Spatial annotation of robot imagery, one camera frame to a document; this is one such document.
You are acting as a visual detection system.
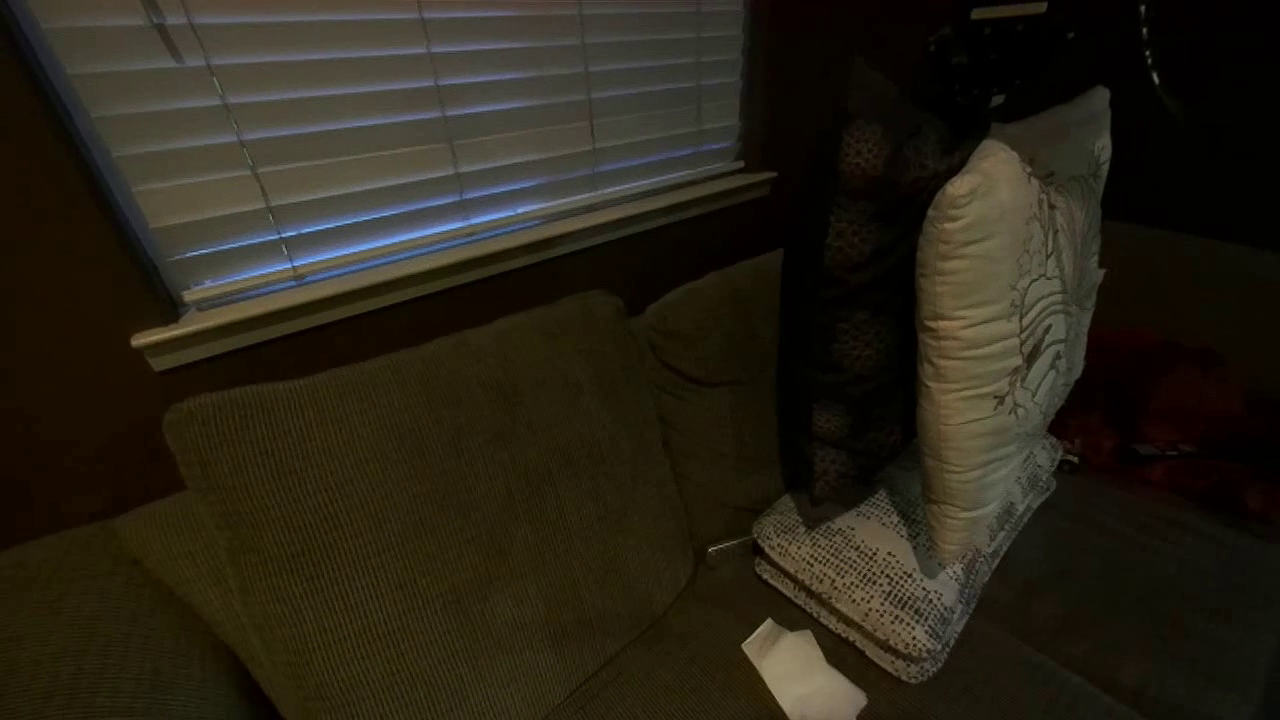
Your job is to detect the white paper tissue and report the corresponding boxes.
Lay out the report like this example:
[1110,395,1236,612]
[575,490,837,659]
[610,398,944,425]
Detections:
[740,619,869,720]

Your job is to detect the olive green fabric sofa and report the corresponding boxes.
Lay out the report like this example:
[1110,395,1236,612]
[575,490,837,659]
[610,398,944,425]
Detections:
[0,257,1276,720]

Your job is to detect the white window blinds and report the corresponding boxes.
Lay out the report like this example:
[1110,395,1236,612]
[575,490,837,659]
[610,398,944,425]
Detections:
[7,0,750,312]

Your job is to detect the white pillow with embroidered peacock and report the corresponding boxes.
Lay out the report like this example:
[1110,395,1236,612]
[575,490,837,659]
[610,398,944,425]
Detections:
[775,54,1115,575]

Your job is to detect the white pillow with speckled stripes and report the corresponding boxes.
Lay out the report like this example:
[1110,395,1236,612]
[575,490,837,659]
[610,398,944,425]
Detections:
[753,438,1061,682]

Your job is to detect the red blanket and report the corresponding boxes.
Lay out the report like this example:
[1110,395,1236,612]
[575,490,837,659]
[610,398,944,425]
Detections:
[1054,332,1280,524]

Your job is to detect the white window sill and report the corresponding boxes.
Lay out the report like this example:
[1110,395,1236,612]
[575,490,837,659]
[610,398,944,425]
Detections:
[132,170,775,371]

